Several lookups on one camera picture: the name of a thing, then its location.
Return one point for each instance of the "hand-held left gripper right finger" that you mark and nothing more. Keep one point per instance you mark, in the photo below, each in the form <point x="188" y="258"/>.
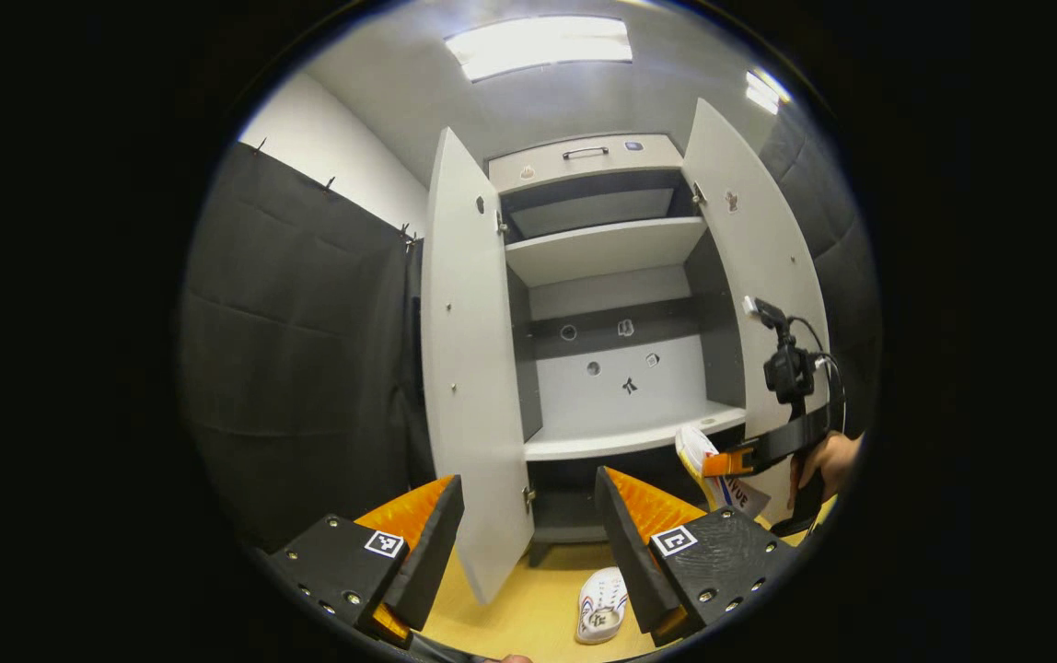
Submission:
<point x="630" y="552"/>

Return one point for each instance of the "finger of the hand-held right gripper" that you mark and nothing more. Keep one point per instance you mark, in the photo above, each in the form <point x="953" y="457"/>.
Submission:
<point x="729" y="460"/>

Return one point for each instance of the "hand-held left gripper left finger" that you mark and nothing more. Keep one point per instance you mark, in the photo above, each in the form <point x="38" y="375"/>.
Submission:
<point x="432" y="552"/>

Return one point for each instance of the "white striped shoe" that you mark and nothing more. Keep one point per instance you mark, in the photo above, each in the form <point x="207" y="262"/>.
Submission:
<point x="600" y="608"/>
<point x="692" y="447"/>

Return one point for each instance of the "grey shoe cabinet door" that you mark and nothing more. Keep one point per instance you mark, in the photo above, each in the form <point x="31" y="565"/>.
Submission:
<point x="473" y="387"/>
<point x="749" y="249"/>

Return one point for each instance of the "grey shoe cabinet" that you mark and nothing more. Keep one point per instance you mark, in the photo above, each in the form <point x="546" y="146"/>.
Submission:
<point x="602" y="249"/>

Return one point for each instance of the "large ceiling light panel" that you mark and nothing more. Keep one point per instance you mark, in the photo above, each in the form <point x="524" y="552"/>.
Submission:
<point x="538" y="46"/>

